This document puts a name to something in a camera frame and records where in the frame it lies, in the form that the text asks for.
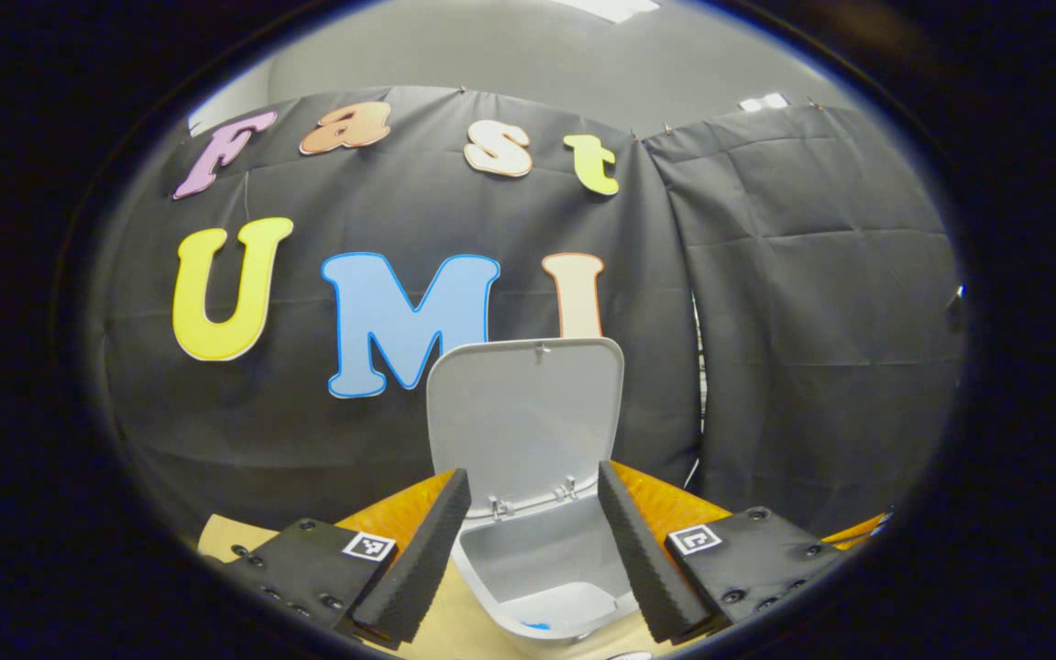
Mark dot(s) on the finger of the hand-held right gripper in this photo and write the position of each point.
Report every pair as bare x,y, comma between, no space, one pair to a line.
858,532

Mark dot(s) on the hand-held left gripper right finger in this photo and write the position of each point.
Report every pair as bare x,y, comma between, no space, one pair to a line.
643,568

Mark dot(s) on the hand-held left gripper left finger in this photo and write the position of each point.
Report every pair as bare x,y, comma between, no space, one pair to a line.
427,559

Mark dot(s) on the white desktop garbage bin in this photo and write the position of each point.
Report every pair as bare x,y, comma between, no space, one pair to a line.
528,422

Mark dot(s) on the black backdrop cloth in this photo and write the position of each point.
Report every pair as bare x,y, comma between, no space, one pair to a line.
308,458

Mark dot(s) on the ceiling light panel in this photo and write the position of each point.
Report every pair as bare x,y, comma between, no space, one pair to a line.
610,7

